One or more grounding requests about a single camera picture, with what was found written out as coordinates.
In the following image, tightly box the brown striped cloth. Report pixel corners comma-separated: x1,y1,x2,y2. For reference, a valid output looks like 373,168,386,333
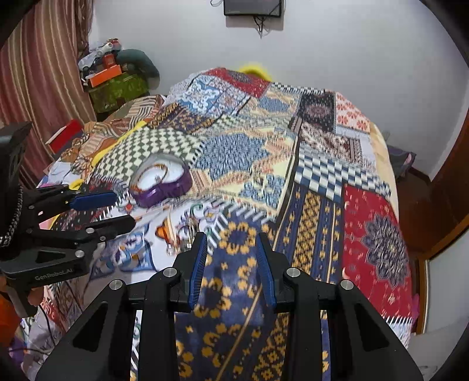
60,94,167,162

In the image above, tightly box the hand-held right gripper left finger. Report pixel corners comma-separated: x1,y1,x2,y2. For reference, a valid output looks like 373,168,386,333
37,232,208,381

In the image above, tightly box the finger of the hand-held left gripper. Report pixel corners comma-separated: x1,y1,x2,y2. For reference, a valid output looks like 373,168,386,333
21,215,137,257
21,184,118,221

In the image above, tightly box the wooden door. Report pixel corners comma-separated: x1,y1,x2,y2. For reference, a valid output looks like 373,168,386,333
394,110,469,261

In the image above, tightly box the white framed mirror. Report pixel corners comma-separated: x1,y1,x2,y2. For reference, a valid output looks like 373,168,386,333
414,234,469,336

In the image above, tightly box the pile of household clutter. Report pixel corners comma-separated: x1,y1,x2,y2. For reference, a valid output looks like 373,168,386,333
78,38,125,81

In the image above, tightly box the person's left hand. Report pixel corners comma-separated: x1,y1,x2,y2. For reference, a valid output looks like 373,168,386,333
25,284,45,308

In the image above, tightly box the wall television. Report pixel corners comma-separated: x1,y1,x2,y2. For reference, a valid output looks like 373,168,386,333
223,0,283,18

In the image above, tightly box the purple cloth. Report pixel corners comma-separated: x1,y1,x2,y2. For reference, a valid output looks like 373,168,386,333
386,144,417,176

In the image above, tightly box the yellow round object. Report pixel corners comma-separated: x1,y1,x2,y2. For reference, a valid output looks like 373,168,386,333
237,62,272,79

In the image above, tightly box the white printed bed sheet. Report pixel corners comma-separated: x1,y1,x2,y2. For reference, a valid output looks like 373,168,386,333
22,161,220,381

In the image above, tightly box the black white braided cable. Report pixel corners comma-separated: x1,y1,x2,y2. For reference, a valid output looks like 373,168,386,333
0,185,24,248

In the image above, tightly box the black television cable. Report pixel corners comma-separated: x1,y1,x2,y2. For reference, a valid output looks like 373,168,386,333
254,15,270,39

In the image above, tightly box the purple round jewelry box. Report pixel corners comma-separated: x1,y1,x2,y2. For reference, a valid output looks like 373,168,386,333
129,153,193,209

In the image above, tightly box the orange box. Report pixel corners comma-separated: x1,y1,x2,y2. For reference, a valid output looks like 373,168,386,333
87,65,123,89

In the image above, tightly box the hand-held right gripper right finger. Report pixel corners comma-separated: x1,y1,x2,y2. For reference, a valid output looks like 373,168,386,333
256,232,423,381

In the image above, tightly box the striped red curtain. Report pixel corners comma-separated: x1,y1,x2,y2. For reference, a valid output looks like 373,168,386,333
0,0,98,187

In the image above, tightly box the thin black cable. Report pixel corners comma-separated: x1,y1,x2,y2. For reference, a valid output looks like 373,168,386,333
22,289,85,356

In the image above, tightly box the red flat box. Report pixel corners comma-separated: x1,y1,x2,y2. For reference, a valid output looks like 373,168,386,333
46,119,84,154

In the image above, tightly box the patchwork printed blanket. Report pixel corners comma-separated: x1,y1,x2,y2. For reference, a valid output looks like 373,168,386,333
93,67,416,381

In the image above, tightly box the gold bangle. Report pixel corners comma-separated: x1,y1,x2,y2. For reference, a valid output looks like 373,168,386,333
138,163,169,191

